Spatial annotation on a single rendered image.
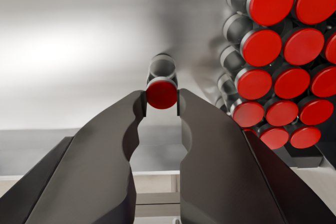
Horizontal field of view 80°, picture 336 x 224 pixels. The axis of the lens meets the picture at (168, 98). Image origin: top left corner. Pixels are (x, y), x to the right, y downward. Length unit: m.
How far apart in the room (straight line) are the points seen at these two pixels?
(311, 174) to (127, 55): 0.23
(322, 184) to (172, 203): 0.88
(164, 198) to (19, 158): 0.90
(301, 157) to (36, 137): 0.26
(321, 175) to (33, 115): 0.29
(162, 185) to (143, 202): 0.75
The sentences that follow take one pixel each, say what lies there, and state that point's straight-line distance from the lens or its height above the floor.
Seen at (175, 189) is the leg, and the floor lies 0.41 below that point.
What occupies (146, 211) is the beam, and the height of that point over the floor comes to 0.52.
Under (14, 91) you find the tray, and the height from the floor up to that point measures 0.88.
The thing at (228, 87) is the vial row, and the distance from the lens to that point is 0.16.
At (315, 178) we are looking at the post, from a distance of 0.27.
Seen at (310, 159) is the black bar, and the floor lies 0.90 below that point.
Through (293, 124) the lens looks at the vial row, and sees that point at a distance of 0.18.
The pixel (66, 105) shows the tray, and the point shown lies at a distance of 0.21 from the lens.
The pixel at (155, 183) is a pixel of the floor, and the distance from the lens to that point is 1.82.
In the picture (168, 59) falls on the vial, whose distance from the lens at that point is 0.15.
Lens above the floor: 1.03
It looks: 58 degrees down
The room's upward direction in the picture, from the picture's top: 180 degrees clockwise
